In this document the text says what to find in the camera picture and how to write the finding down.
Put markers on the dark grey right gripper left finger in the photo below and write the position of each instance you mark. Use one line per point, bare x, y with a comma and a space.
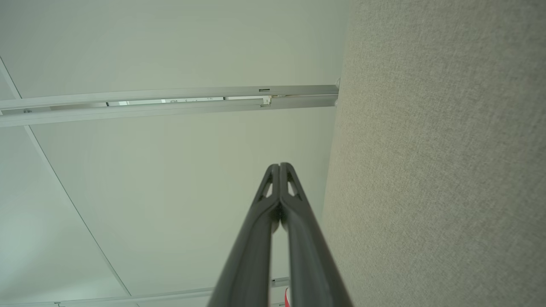
251, 256

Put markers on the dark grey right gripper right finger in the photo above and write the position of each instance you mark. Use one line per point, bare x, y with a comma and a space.
311, 264

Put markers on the red shorts with white hem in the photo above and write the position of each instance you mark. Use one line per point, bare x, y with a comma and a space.
287, 299

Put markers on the grey metal partition post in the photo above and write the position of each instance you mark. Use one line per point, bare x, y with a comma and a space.
128, 113
170, 93

